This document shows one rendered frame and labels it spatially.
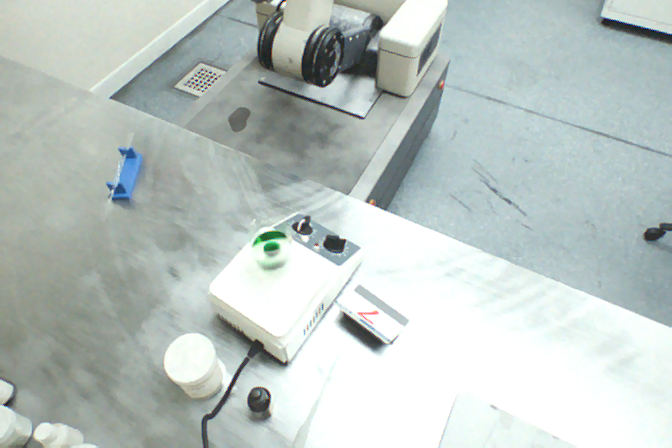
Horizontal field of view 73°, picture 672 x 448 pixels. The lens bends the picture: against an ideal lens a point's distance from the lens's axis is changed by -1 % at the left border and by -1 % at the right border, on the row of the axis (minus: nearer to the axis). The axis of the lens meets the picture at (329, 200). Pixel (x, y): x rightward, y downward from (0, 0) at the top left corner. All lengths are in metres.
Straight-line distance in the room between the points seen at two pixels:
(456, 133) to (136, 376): 1.63
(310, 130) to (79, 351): 0.95
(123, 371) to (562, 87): 2.15
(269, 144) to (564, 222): 1.09
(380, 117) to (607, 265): 0.92
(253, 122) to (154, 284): 0.85
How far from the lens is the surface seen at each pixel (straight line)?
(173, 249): 0.77
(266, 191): 0.80
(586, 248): 1.83
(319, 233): 0.69
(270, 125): 1.47
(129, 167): 0.89
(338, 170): 1.33
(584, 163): 2.10
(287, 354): 0.61
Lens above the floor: 1.37
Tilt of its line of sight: 53 degrees down
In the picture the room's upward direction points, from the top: 1 degrees counter-clockwise
